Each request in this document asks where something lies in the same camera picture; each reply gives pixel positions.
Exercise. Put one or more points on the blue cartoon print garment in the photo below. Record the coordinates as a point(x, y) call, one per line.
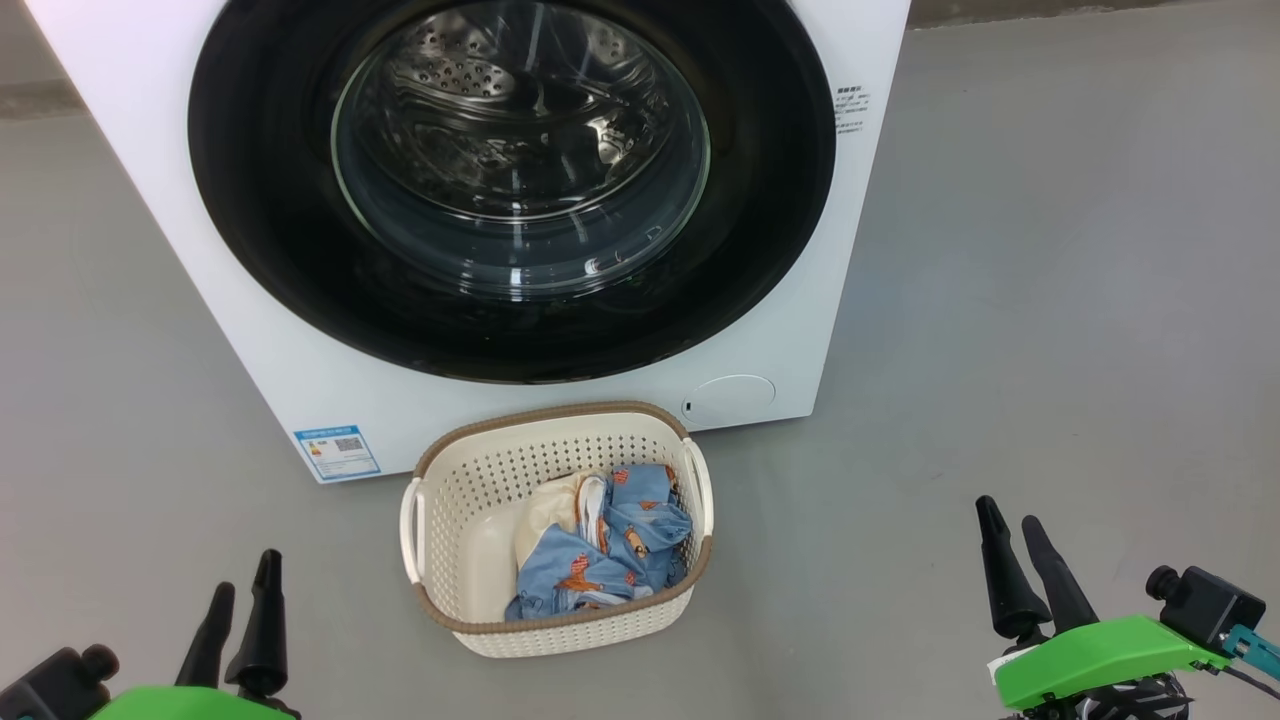
point(640, 530)

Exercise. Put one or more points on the round white filter cover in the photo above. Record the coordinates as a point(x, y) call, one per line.
point(730, 398)

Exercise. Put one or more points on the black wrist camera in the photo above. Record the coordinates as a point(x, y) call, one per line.
point(50, 685)
point(1205, 605)

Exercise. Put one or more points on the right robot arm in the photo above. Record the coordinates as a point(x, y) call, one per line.
point(1130, 700)

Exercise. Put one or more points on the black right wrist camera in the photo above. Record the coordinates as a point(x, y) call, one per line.
point(1205, 605)

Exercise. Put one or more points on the steel perforated washer drum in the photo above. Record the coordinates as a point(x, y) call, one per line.
point(520, 120)

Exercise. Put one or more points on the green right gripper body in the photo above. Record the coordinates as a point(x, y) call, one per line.
point(1100, 655)

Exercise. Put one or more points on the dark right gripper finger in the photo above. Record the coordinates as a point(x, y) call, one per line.
point(1060, 585)
point(1008, 590)

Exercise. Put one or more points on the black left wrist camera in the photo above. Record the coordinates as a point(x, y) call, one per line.
point(50, 685)

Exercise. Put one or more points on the cream perforated laundry basket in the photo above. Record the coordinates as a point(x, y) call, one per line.
point(470, 560)

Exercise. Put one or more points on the black round glass washer door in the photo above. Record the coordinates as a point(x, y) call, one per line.
point(270, 230)

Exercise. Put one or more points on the blue energy label sticker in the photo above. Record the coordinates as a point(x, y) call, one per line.
point(338, 453)

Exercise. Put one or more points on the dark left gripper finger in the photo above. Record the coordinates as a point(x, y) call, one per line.
point(208, 645)
point(262, 640)

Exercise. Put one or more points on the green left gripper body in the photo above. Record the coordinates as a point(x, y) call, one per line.
point(190, 705)

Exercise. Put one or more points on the white front-load washing machine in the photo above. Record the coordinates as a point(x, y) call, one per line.
point(180, 330)

